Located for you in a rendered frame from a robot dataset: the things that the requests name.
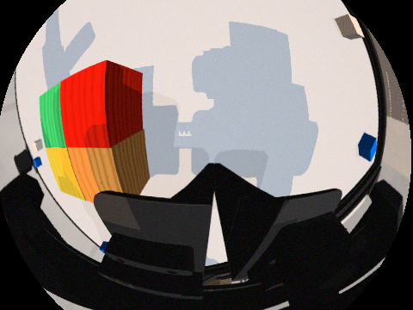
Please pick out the yellow cube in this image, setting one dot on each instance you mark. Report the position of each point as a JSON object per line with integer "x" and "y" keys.
{"x": 62, "y": 169}

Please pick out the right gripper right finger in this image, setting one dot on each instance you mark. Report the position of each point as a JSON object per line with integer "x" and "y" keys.
{"x": 250, "y": 218}

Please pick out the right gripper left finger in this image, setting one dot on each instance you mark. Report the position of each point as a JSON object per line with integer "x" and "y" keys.
{"x": 164, "y": 220}

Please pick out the red cube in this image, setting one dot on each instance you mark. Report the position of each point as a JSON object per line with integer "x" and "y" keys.
{"x": 101, "y": 105}

